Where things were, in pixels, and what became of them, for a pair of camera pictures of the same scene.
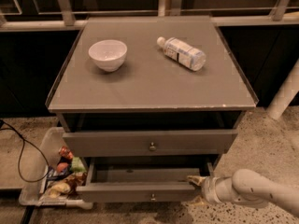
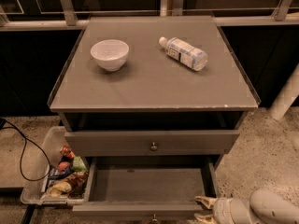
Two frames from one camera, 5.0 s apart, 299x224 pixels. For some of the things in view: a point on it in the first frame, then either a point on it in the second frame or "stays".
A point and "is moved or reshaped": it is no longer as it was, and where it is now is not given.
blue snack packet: [54, 174] stays
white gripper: [207, 188] to [221, 209]
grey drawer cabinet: [149, 103] stays
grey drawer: [140, 185] is moved or reshaped
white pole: [285, 95] stays
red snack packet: [65, 151] stays
